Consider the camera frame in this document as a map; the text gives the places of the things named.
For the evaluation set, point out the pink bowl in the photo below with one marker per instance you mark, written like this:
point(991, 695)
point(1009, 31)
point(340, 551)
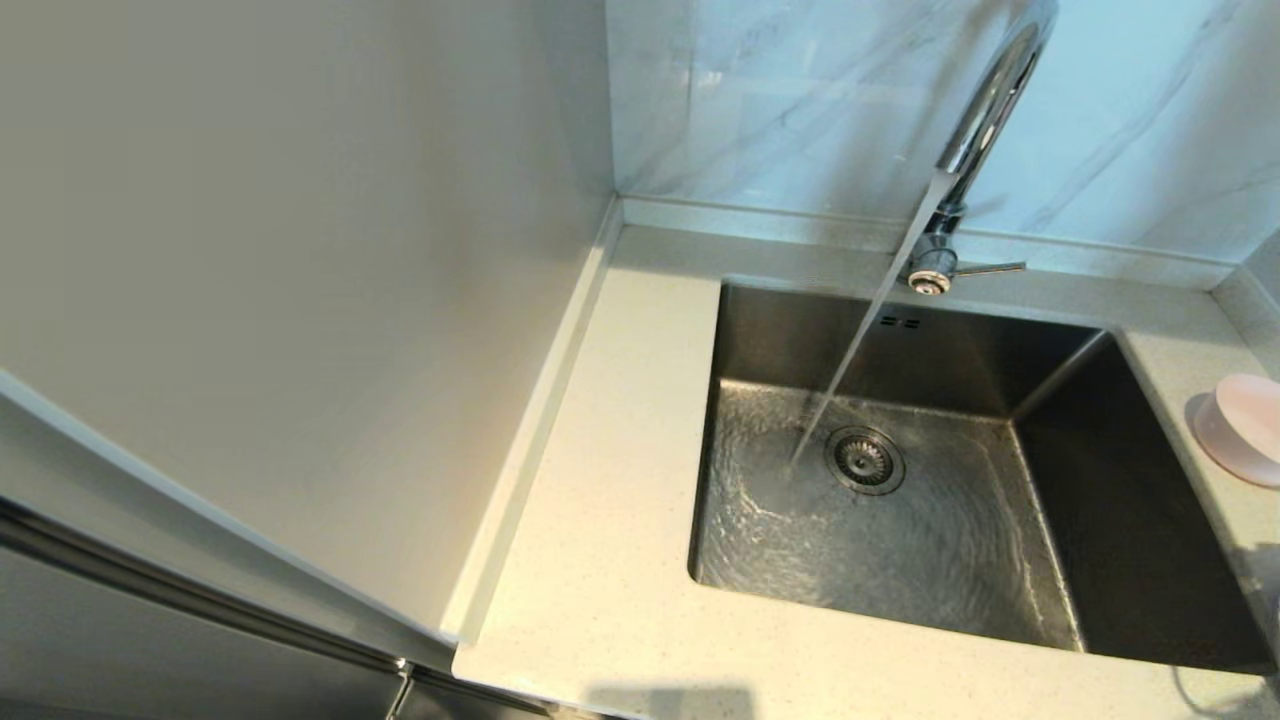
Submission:
point(1245, 430)

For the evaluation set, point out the stainless steel sink basin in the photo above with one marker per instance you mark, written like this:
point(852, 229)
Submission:
point(940, 560)

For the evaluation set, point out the round metal drain strainer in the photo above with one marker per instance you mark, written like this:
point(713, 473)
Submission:
point(865, 461)

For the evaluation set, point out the chrome gooseneck faucet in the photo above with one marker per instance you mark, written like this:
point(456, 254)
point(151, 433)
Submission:
point(990, 100)

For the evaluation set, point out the white grey appliance door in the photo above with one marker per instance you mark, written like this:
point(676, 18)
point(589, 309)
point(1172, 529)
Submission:
point(120, 640)

